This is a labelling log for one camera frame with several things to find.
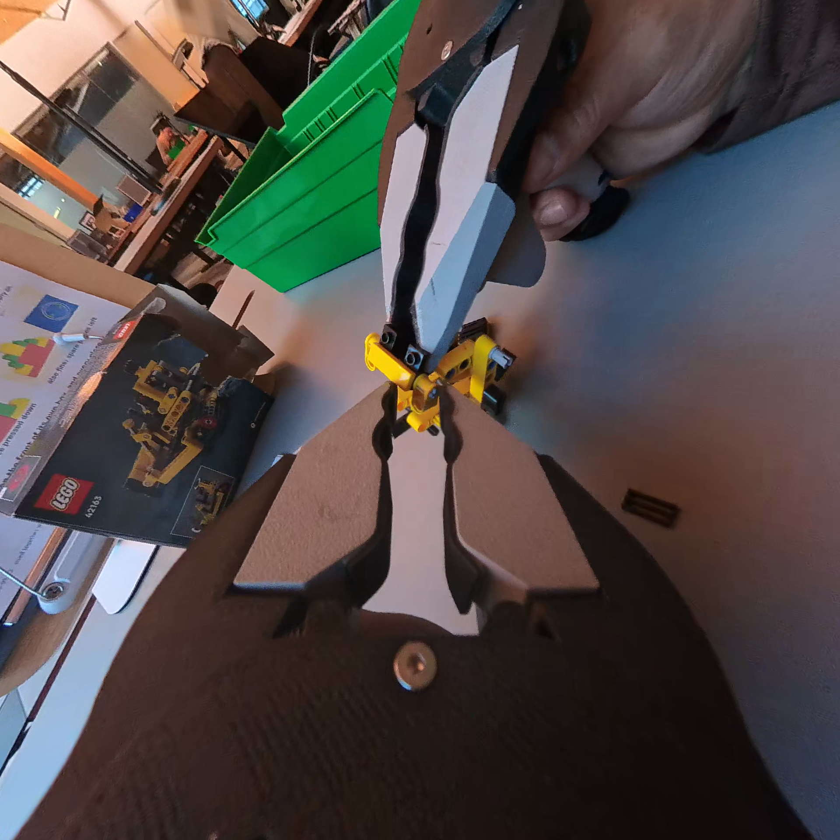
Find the black lego grille tile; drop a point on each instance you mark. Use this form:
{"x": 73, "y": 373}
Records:
{"x": 649, "y": 507}

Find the Lego instruction booklet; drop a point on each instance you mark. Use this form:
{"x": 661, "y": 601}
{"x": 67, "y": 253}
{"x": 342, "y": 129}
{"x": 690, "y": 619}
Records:
{"x": 124, "y": 577}

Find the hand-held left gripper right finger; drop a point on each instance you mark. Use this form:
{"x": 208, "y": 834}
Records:
{"x": 518, "y": 518}

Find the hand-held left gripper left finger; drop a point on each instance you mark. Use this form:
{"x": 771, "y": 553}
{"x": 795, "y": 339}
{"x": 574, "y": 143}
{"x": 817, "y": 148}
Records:
{"x": 315, "y": 518}

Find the person's right forearm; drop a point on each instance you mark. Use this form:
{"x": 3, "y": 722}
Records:
{"x": 794, "y": 59}

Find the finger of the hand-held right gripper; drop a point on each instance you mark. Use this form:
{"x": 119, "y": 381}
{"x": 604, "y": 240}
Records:
{"x": 400, "y": 184}
{"x": 459, "y": 262}

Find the yellow lego vehicle model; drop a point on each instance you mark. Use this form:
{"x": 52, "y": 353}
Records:
{"x": 469, "y": 358}

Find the printed instruction sheet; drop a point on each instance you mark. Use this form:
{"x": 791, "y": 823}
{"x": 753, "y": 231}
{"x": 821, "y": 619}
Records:
{"x": 39, "y": 367}

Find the person's right hand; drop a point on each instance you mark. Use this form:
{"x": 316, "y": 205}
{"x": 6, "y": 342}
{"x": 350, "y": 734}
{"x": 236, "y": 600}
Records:
{"x": 656, "y": 85}

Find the dark brown chair back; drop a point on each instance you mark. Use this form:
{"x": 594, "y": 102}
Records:
{"x": 249, "y": 85}

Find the dark lego set box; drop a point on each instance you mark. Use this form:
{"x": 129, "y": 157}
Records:
{"x": 131, "y": 426}

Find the green plastic bin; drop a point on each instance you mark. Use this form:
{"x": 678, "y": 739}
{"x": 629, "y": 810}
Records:
{"x": 308, "y": 223}
{"x": 354, "y": 59}

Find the long wooden desk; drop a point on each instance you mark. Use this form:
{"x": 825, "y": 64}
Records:
{"x": 177, "y": 197}

